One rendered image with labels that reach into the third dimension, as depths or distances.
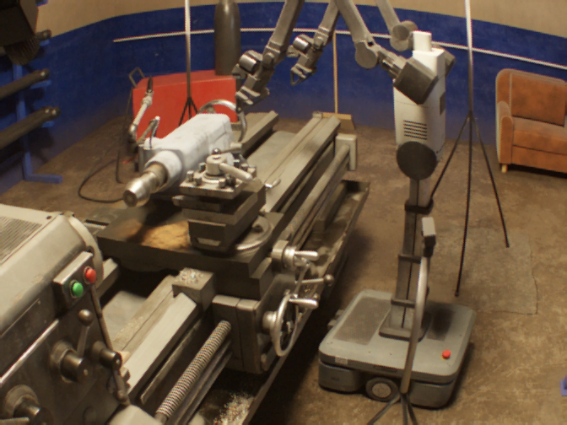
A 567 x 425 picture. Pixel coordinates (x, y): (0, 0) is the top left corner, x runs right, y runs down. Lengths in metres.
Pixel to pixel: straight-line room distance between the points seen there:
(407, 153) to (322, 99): 3.90
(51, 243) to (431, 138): 1.40
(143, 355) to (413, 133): 1.18
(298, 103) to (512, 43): 2.51
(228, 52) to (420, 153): 2.85
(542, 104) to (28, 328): 4.90
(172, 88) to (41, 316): 3.78
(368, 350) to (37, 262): 1.67
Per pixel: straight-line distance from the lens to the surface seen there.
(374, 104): 5.86
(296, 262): 1.85
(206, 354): 1.71
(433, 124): 2.05
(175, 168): 1.95
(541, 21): 5.65
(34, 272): 1.07
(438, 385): 2.42
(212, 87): 4.67
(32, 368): 1.06
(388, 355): 2.42
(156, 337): 1.61
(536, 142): 5.05
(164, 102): 4.74
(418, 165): 2.11
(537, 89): 5.30
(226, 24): 4.66
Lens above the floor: 1.80
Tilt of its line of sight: 26 degrees down
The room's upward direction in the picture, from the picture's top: 2 degrees counter-clockwise
